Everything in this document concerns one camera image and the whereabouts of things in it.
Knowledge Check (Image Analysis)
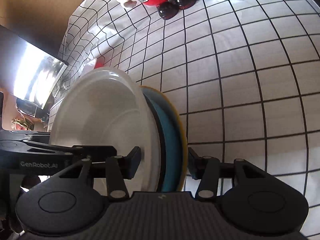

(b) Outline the yellow rimmed white bowl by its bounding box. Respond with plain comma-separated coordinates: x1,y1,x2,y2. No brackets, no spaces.
138,85,189,192

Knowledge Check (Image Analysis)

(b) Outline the blue enamel bowl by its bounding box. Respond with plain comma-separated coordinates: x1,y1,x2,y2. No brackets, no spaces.
142,88,182,193

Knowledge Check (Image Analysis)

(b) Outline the white paper noodle cup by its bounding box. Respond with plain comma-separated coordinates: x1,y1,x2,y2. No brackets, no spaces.
49,67,161,193

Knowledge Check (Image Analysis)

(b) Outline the red white plastic tray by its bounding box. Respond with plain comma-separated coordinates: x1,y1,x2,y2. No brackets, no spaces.
83,58,104,73

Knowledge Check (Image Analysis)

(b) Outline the potted pink plant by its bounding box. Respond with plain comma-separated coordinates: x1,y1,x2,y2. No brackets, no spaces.
11,117,34,131

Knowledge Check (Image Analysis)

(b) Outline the black computer monitor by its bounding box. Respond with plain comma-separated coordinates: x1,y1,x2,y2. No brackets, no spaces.
0,26,68,109

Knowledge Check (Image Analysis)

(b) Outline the white black grid tablecloth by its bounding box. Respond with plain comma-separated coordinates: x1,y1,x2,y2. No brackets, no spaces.
49,0,319,239

